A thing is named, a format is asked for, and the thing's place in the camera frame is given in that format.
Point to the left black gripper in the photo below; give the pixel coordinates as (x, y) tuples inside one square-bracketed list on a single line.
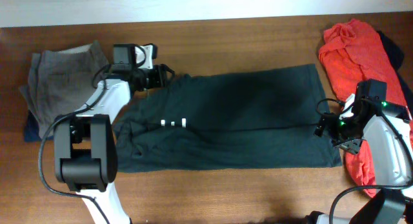
[(159, 75)]

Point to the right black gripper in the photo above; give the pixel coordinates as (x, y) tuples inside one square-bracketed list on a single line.
[(327, 122)]

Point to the dark green t-shirt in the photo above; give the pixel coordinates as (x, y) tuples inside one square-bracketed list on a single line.
[(260, 119)]

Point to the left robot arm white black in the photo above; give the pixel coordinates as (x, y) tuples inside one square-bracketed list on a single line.
[(85, 157)]

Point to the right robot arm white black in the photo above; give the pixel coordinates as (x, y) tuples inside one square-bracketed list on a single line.
[(384, 126)]

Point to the black garment under red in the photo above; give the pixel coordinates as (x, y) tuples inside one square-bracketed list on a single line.
[(396, 58)]

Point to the grey folded pants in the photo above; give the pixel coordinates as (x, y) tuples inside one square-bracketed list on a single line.
[(61, 82)]

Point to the navy folded garment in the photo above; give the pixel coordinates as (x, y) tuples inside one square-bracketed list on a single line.
[(32, 132)]

